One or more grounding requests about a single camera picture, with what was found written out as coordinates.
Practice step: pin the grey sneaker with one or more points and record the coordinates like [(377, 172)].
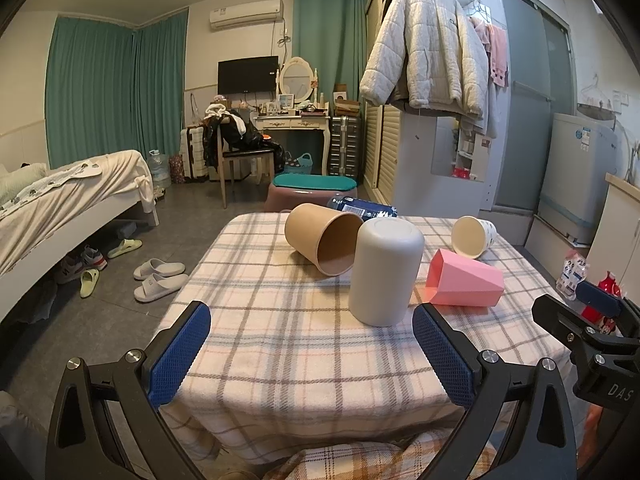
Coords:
[(92, 259)]

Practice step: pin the plaid pants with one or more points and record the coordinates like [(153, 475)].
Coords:
[(350, 462)]

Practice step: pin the grey plastic basin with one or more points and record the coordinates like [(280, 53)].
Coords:
[(596, 111)]

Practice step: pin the checked tablecloth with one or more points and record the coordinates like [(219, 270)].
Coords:
[(280, 345)]

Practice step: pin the white dressing table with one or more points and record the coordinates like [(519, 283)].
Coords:
[(292, 124)]

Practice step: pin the white puffer jacket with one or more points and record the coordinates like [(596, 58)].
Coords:
[(425, 45)]

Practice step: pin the silver suitcase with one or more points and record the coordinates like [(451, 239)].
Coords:
[(345, 145)]

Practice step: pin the person's right hand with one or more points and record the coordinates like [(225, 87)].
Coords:
[(593, 432)]

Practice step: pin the brown cardboard boxes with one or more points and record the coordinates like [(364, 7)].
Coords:
[(346, 102)]

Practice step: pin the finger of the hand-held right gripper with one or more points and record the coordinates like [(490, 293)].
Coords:
[(600, 297), (565, 317)]

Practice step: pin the white slipper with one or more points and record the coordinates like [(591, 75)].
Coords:
[(160, 268), (160, 287)]

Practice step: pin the wooden chair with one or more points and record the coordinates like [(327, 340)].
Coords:
[(240, 157)]

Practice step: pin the wooden slatted wardrobe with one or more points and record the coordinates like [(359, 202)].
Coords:
[(382, 150)]

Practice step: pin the black television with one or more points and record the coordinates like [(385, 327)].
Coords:
[(247, 75)]

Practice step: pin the dark blue snack packet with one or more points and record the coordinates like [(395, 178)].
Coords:
[(357, 206)]

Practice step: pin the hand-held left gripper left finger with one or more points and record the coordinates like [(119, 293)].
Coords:
[(179, 357)]

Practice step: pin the white dotted paper cup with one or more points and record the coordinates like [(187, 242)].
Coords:
[(470, 237)]

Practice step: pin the red patterned bag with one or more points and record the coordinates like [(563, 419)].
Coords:
[(176, 170)]

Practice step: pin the stool with teal cushion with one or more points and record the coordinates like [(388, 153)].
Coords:
[(310, 200)]

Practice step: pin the clear printed plastic bag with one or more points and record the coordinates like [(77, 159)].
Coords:
[(572, 272)]

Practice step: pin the large water jug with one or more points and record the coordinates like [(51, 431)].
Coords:
[(159, 170)]

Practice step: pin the teal seat cushion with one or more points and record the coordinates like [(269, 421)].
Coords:
[(315, 182)]

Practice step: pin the teal plastic basket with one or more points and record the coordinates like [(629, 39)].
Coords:
[(299, 164)]

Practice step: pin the white air conditioner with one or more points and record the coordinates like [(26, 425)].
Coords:
[(246, 14)]

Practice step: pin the green slipper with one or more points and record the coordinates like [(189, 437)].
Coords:
[(125, 247), (90, 282)]

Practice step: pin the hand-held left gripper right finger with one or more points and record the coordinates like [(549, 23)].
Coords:
[(442, 360)]

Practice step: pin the white bed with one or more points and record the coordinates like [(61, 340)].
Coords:
[(85, 230)]

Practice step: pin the pile of clothes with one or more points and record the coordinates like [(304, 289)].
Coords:
[(240, 132)]

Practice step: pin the oval vanity mirror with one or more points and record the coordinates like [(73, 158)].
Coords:
[(298, 79)]

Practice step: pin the frosted glass door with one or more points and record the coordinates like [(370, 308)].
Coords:
[(530, 90)]

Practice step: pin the cream blanket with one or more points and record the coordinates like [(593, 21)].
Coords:
[(65, 195)]

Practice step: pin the pink towel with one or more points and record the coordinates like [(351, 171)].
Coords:
[(495, 55)]

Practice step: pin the white cloth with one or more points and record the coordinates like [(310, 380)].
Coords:
[(17, 440)]

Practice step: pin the pink angular cup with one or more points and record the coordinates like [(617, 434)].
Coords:
[(467, 280)]

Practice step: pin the white wall switch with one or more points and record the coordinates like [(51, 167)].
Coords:
[(621, 101)]

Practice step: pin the green window curtain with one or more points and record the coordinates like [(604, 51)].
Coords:
[(330, 45), (90, 95), (160, 85)]

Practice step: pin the red bottle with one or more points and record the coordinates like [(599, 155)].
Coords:
[(607, 285)]

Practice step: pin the green striped pillow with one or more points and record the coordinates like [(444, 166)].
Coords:
[(20, 182)]

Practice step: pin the white washing machine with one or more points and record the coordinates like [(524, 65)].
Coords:
[(575, 180)]

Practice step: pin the white suitcase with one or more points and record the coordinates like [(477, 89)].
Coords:
[(194, 155)]

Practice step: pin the brown paper cup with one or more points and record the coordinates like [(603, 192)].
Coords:
[(312, 232)]

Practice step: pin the white plastic cup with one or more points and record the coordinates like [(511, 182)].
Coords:
[(385, 270)]

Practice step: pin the white side cabinet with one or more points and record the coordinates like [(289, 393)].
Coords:
[(617, 230)]

